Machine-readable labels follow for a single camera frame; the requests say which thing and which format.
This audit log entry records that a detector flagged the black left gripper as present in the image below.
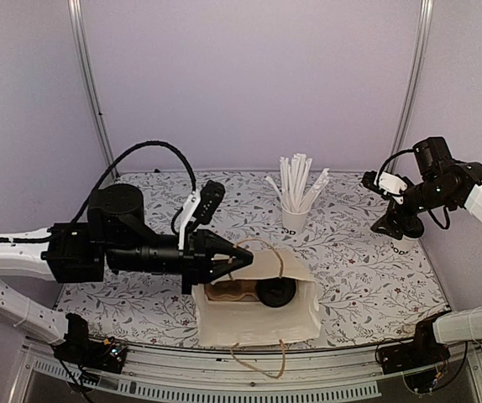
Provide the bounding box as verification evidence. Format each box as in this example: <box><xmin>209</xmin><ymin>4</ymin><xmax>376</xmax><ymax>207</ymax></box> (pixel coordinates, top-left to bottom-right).
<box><xmin>104</xmin><ymin>225</ymin><xmax>254</xmax><ymax>294</ymax></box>

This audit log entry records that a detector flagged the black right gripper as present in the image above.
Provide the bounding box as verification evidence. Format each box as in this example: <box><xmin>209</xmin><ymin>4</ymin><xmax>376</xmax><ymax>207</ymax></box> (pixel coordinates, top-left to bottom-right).
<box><xmin>371</xmin><ymin>176</ymin><xmax>454</xmax><ymax>240</ymax></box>

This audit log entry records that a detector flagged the white paper coffee cup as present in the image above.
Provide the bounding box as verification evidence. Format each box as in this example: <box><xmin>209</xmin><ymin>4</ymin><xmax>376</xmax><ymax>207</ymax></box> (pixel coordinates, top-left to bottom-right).
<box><xmin>390</xmin><ymin>238</ymin><xmax>416</xmax><ymax>256</ymax></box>

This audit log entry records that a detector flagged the brown cardboard cup carrier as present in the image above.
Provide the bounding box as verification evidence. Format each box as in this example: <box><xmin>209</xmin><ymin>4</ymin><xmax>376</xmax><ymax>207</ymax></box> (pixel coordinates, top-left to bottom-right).
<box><xmin>204</xmin><ymin>280</ymin><xmax>259</xmax><ymax>302</ymax></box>

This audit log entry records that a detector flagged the cream paper bag with handles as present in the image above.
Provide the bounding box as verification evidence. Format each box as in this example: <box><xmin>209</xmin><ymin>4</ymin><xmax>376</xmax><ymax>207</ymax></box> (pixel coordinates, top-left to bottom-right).
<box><xmin>191</xmin><ymin>238</ymin><xmax>322</xmax><ymax>379</ymax></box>

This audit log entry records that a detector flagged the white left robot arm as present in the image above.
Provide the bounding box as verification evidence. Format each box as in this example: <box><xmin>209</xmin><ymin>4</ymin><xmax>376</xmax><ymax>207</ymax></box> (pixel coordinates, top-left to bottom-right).
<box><xmin>0</xmin><ymin>181</ymin><xmax>254</xmax><ymax>364</ymax></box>

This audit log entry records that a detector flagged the floral patterned table mat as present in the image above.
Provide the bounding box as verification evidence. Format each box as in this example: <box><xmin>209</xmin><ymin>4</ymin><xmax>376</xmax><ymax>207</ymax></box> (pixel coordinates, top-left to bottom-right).
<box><xmin>55</xmin><ymin>171</ymin><xmax>448</xmax><ymax>349</ymax></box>

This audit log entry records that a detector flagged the white cup holding straws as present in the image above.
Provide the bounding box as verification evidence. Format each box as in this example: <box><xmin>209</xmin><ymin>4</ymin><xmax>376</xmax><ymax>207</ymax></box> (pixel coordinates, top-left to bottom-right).
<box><xmin>281</xmin><ymin>204</ymin><xmax>309</xmax><ymax>236</ymax></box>

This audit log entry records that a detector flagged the bundle of white wrapped straws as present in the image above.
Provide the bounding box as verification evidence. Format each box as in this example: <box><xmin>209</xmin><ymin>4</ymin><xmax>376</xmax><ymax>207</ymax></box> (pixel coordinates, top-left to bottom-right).
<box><xmin>265</xmin><ymin>153</ymin><xmax>330</xmax><ymax>213</ymax></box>

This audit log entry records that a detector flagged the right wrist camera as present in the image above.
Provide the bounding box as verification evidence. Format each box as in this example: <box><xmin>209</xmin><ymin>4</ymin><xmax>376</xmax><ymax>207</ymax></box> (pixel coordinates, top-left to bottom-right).
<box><xmin>361</xmin><ymin>170</ymin><xmax>408</xmax><ymax>205</ymax></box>

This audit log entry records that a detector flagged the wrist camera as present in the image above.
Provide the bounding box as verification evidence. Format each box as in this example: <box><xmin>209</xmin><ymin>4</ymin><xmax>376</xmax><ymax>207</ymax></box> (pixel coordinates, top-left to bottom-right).
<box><xmin>178</xmin><ymin>180</ymin><xmax>225</xmax><ymax>251</ymax></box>
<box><xmin>361</xmin><ymin>170</ymin><xmax>408</xmax><ymax>205</ymax></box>

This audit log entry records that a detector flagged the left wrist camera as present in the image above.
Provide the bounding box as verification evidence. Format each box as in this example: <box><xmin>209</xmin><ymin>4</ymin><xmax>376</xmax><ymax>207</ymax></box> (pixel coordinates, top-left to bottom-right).
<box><xmin>178</xmin><ymin>180</ymin><xmax>225</xmax><ymax>251</ymax></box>

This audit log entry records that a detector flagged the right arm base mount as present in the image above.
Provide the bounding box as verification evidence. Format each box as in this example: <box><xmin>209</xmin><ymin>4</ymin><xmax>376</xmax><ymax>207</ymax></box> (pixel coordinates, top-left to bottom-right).
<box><xmin>375</xmin><ymin>311</ymin><xmax>450</xmax><ymax>394</ymax></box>

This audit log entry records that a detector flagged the front aluminium rail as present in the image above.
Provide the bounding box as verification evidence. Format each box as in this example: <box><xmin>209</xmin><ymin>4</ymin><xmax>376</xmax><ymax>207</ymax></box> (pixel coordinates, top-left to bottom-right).
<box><xmin>9</xmin><ymin>339</ymin><xmax>482</xmax><ymax>402</ymax></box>

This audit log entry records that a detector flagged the right aluminium frame post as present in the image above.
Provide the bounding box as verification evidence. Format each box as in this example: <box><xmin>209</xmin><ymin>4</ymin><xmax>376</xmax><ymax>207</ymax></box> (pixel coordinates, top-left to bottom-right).
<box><xmin>390</xmin><ymin>0</ymin><xmax>434</xmax><ymax>156</ymax></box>

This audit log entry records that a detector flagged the aluminium frame post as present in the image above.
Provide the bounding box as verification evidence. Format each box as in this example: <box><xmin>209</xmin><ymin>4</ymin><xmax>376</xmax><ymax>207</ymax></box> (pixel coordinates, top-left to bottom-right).
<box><xmin>390</xmin><ymin>0</ymin><xmax>434</xmax><ymax>156</ymax></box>
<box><xmin>67</xmin><ymin>0</ymin><xmax>115</xmax><ymax>165</ymax></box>

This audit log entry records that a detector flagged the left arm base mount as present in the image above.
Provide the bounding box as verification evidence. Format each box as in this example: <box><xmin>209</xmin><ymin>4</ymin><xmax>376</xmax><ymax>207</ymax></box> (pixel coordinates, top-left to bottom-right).
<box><xmin>53</xmin><ymin>313</ymin><xmax>128</xmax><ymax>374</ymax></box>

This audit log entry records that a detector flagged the left aluminium frame post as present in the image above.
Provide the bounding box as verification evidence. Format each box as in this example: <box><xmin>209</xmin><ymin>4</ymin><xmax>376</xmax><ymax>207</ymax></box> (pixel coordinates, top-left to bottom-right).
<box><xmin>67</xmin><ymin>0</ymin><xmax>115</xmax><ymax>165</ymax></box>

